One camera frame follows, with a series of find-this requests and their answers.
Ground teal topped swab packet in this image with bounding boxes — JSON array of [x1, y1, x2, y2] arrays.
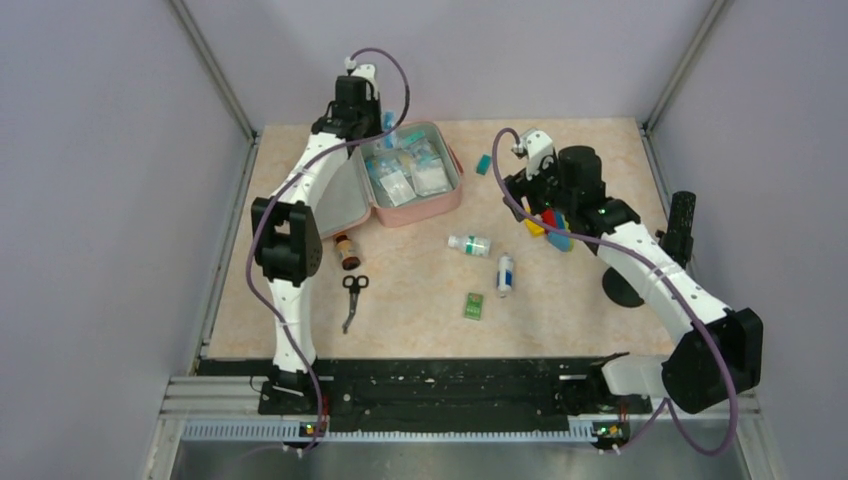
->
[[400, 131, 440, 163]]

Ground pink medicine kit case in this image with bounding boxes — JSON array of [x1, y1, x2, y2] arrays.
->
[[314, 122, 463, 239]]

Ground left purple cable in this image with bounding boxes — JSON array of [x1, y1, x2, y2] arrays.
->
[[245, 47, 412, 458]]

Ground brown medicine bottle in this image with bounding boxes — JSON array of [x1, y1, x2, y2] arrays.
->
[[333, 233, 362, 271]]

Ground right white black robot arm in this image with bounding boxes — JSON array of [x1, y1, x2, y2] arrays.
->
[[492, 127, 764, 414]]

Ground small green box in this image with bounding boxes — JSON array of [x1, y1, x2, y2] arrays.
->
[[463, 292, 484, 321]]

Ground black stand with handle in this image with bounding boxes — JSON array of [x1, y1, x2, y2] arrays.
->
[[602, 190, 696, 308]]

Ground clear bottle green label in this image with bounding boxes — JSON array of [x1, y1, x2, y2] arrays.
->
[[447, 235, 491, 257]]

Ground white gauze packet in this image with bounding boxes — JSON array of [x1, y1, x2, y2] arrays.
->
[[411, 165, 452, 197], [379, 171, 417, 207]]

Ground white blue bandage roll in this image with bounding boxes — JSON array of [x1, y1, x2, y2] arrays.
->
[[496, 253, 514, 298]]

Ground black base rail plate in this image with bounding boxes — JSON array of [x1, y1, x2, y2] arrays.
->
[[197, 357, 653, 434]]

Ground purple cable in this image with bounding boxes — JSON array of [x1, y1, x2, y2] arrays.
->
[[492, 127, 739, 458], [245, 47, 412, 458]]

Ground blue bandage strip packet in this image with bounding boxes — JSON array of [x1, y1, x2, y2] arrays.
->
[[380, 110, 398, 150]]

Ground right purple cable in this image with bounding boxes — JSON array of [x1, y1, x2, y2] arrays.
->
[[492, 127, 739, 458]]

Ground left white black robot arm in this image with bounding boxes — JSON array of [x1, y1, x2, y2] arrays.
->
[[251, 61, 382, 414]]

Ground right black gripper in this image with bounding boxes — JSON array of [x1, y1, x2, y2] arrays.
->
[[504, 152, 577, 222]]

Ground small teal box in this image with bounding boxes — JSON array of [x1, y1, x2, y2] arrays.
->
[[475, 155, 492, 176]]

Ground colourful toy blocks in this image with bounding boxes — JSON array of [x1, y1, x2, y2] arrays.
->
[[524, 208, 576, 254]]

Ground black medical scissors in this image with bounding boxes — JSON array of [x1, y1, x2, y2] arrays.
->
[[342, 275, 370, 334]]

